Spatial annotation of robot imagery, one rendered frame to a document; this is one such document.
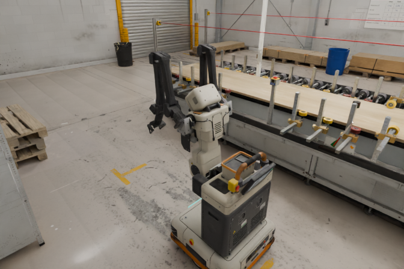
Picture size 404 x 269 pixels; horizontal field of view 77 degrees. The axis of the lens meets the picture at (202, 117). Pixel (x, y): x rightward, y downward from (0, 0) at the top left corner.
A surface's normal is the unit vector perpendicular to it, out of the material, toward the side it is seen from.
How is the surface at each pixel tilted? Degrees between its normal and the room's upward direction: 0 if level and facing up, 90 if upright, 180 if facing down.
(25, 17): 90
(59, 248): 0
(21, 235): 90
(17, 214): 90
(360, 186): 90
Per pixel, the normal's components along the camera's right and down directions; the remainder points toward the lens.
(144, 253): 0.00, -0.91
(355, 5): -0.71, 0.29
